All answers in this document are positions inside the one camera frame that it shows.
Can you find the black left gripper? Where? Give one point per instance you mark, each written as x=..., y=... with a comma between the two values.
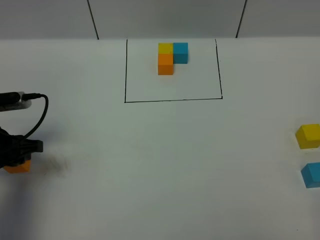
x=15, y=151

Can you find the template orange cube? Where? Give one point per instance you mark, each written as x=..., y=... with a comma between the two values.
x=165, y=64

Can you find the template yellow cube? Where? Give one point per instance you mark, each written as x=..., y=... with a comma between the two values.
x=165, y=48

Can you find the template blue cube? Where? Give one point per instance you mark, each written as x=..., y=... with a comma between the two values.
x=180, y=52

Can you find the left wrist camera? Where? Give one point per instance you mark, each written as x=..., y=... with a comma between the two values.
x=11, y=101

